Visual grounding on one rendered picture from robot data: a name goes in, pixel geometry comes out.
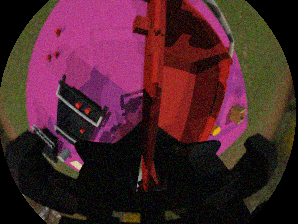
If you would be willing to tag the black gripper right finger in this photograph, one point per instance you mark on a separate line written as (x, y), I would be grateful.
(168, 152)

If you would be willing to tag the small yellow block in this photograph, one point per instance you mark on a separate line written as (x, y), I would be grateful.
(216, 130)

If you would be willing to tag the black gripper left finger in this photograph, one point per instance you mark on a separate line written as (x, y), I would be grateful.
(126, 153)

